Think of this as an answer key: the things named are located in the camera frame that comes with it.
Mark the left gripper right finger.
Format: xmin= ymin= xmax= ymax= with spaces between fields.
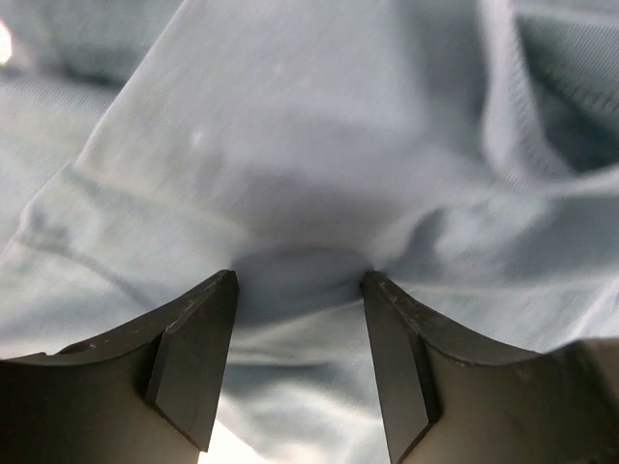
xmin=361 ymin=272 xmax=618 ymax=463

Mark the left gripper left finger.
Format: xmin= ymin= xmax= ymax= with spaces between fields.
xmin=1 ymin=271 xmax=239 ymax=463

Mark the grey-blue t shirt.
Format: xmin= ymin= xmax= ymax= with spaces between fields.
xmin=1 ymin=1 xmax=618 ymax=463

